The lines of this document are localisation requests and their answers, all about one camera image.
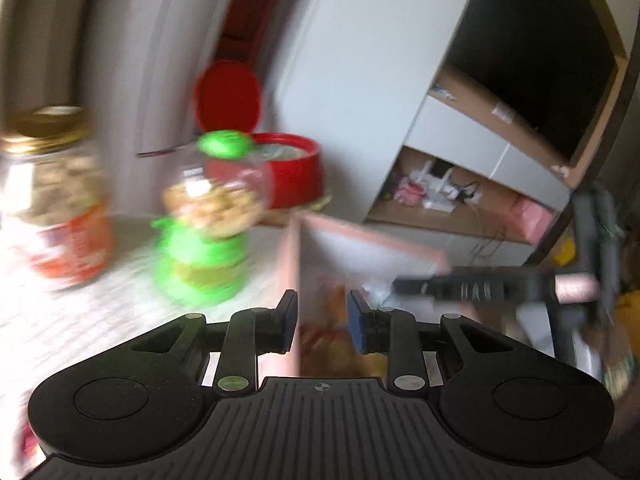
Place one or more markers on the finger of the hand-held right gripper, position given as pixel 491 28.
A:
pixel 465 286

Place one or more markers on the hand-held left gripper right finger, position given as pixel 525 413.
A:
pixel 356 322

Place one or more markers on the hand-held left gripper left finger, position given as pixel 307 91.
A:
pixel 289 317

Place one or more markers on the large pink cardboard box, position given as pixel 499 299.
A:
pixel 350 245

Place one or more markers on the small pink box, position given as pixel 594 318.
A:
pixel 527 217

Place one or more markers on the flat white device box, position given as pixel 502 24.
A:
pixel 436 203

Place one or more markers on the white power strip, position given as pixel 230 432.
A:
pixel 465 191

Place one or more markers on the green candy dispenser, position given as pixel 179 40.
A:
pixel 210 260

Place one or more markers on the pink pouch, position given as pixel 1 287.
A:
pixel 411 192

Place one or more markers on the white router with antennas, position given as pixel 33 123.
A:
pixel 430 175

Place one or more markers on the red round tin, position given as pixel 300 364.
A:
pixel 300 175

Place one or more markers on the white wooden television cabinet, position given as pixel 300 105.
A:
pixel 450 135

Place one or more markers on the white lace tablecloth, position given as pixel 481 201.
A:
pixel 100 320

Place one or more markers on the black television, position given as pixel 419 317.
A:
pixel 540 50

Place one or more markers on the red tin lid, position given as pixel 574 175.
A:
pixel 227 95

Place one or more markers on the glass jar with gold lid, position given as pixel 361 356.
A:
pixel 60 200

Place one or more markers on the white ribbed panel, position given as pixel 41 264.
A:
pixel 180 35

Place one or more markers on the red wooden door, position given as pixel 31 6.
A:
pixel 255 10

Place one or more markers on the beige curtain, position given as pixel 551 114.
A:
pixel 45 35

